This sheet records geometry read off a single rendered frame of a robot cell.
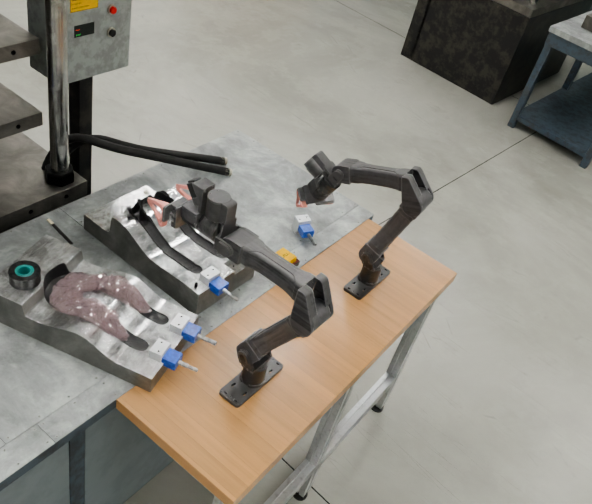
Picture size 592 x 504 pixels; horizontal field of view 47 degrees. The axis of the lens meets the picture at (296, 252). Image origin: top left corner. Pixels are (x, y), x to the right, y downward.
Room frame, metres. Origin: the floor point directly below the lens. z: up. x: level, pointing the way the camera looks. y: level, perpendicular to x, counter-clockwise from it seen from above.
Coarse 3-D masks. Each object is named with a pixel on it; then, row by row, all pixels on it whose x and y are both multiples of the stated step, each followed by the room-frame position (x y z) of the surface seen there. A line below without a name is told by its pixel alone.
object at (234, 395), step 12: (276, 360) 1.26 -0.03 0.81; (240, 372) 1.19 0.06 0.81; (264, 372) 1.17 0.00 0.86; (276, 372) 1.22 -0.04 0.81; (228, 384) 1.14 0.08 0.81; (240, 384) 1.15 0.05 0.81; (252, 384) 1.15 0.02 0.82; (264, 384) 1.18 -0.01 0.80; (228, 396) 1.10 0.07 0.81; (240, 396) 1.11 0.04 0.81
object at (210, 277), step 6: (204, 270) 1.43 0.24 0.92; (210, 270) 1.43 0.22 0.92; (216, 270) 1.44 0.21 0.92; (204, 276) 1.40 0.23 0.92; (210, 276) 1.41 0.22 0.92; (216, 276) 1.42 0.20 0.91; (204, 282) 1.40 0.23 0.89; (210, 282) 1.40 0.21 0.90; (216, 282) 1.40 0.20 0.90; (222, 282) 1.41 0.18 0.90; (210, 288) 1.39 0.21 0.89; (216, 288) 1.38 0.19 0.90; (222, 288) 1.39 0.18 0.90; (216, 294) 1.38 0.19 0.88; (228, 294) 1.38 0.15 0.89
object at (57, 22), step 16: (48, 0) 1.79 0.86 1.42; (64, 0) 1.81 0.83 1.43; (48, 16) 1.79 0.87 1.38; (64, 16) 1.81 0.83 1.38; (48, 32) 1.79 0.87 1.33; (64, 32) 1.81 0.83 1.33; (48, 48) 1.79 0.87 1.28; (64, 48) 1.81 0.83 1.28; (48, 64) 1.79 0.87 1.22; (64, 64) 1.81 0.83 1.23; (48, 80) 1.79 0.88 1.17; (64, 80) 1.80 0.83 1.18; (48, 96) 1.80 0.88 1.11; (64, 96) 1.80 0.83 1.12; (48, 112) 1.80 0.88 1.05; (64, 112) 1.80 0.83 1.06; (64, 128) 1.80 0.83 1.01; (64, 144) 1.80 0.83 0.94; (64, 160) 1.80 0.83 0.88; (48, 176) 1.77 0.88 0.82; (64, 176) 1.78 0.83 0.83
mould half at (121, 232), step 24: (168, 192) 1.72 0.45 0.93; (96, 216) 1.59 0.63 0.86; (120, 216) 1.54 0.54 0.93; (120, 240) 1.51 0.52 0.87; (144, 240) 1.49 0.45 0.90; (168, 240) 1.54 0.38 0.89; (144, 264) 1.46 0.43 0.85; (168, 264) 1.44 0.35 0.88; (216, 264) 1.49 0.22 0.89; (168, 288) 1.41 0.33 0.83; (192, 288) 1.37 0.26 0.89; (192, 312) 1.36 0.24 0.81
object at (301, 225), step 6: (300, 216) 1.89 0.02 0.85; (306, 216) 1.90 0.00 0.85; (294, 222) 1.87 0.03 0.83; (300, 222) 1.86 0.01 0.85; (306, 222) 1.87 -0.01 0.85; (294, 228) 1.87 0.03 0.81; (300, 228) 1.84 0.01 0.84; (306, 228) 1.85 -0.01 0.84; (312, 228) 1.86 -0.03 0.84; (300, 234) 1.83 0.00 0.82; (306, 234) 1.83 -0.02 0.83; (312, 234) 1.84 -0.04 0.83; (312, 240) 1.80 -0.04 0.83
